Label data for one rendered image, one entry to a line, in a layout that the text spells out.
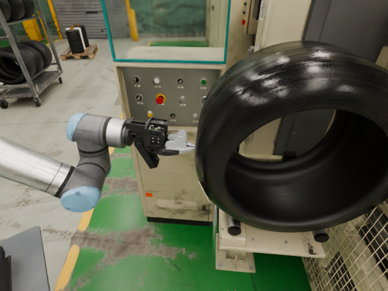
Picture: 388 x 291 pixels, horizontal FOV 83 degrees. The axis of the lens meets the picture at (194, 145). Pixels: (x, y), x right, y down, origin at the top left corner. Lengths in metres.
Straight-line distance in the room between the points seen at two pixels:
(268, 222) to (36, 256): 1.00
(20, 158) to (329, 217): 0.83
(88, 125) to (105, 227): 1.41
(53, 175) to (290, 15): 0.81
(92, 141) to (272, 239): 0.71
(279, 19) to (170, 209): 1.38
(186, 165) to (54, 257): 1.17
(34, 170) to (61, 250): 1.42
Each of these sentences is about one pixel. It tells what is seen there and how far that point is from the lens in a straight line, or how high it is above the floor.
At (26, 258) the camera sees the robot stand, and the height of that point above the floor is 0.60.
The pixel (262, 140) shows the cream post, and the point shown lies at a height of 1.03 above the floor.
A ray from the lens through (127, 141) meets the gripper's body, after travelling 0.67.
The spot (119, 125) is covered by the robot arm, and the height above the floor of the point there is 1.24.
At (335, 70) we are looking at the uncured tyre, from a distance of 0.53.
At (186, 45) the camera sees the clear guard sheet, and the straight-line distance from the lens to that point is 1.11.
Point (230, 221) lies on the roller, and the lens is 0.79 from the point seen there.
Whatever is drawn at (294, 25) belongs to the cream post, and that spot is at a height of 1.46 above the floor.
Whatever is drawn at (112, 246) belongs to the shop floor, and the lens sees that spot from 1.89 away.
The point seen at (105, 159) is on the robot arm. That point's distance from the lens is 0.76.
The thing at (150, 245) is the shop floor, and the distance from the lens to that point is 1.83.
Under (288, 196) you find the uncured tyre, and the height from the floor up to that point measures 0.92.
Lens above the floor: 1.56
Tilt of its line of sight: 35 degrees down
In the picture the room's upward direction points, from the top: straight up
